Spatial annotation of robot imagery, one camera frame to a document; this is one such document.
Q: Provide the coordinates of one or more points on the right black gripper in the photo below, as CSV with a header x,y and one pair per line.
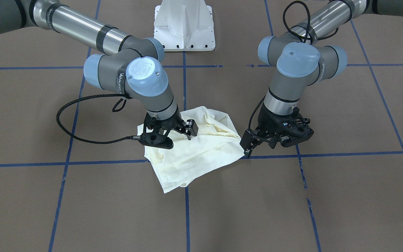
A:
x,y
172,122

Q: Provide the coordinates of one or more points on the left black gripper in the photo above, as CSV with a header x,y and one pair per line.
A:
x,y
270,121

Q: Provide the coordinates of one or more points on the cream long sleeve shirt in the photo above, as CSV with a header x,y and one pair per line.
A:
x,y
217,144

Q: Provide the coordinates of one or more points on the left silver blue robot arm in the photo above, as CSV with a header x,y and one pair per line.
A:
x,y
300,64

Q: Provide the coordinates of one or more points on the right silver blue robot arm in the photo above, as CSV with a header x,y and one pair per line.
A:
x,y
128,67

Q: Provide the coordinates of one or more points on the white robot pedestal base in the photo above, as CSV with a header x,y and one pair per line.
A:
x,y
184,25

